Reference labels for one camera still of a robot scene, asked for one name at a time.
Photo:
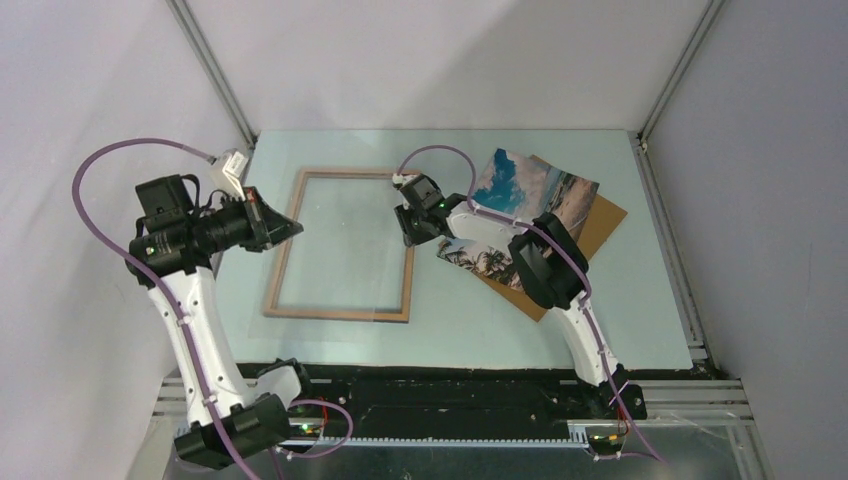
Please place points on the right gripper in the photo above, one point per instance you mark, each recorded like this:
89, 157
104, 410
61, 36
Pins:
413, 238

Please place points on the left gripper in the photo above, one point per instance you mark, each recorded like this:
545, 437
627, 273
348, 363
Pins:
267, 226

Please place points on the wooden picture frame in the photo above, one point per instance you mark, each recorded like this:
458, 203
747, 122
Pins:
350, 263

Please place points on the beach photo print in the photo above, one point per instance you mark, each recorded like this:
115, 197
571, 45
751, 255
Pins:
523, 187

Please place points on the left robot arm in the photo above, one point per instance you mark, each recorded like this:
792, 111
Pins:
225, 415

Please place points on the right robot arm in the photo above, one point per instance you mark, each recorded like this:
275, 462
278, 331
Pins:
550, 266

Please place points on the brown backing board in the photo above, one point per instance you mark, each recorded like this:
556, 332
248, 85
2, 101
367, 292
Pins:
603, 219

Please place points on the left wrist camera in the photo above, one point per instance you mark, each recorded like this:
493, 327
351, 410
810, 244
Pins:
226, 172

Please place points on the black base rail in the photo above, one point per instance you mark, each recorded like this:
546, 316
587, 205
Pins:
449, 404

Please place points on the aluminium base frame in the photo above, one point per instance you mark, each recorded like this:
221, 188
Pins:
696, 428

